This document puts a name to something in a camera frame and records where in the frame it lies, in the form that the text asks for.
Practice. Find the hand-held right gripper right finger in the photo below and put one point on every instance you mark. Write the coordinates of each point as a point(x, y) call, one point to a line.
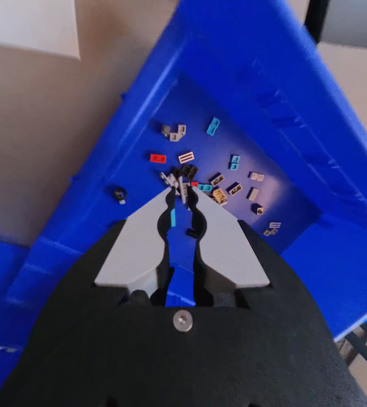
point(231, 254)

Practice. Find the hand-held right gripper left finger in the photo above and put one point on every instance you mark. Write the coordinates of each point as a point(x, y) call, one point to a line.
point(132, 254)

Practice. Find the light grey brick plate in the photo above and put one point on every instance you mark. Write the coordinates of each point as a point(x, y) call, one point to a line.
point(182, 190)

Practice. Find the pile of small toy bricks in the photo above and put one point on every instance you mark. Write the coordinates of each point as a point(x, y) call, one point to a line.
point(234, 165)

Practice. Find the blue plastic bin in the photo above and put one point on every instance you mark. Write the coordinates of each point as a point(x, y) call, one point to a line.
point(266, 95)

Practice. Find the grey desk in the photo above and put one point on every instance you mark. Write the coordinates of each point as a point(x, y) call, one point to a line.
point(43, 143)

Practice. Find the black pole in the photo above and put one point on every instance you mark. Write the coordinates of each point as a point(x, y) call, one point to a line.
point(317, 19)

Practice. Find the white instruction sheet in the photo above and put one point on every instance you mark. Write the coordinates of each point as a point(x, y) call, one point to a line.
point(27, 25)

